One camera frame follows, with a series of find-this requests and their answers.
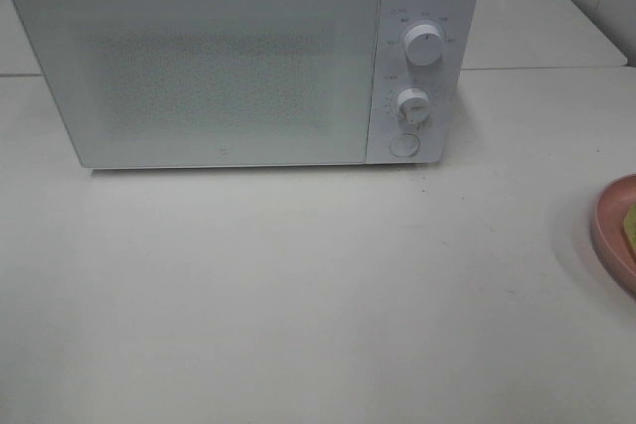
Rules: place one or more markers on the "white microwave door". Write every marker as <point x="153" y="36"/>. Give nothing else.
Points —
<point x="199" y="83"/>

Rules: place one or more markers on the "pink round plate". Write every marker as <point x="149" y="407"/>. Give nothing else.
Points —
<point x="610" y="241"/>

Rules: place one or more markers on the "round white door-release button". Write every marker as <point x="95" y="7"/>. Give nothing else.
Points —
<point x="405" y="145"/>

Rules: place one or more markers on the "sandwich with lettuce and cheese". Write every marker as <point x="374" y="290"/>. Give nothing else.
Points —
<point x="629" y="229"/>

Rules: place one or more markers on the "white microwave knob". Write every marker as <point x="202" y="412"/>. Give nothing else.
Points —
<point x="412" y="106"/>
<point x="423" y="43"/>

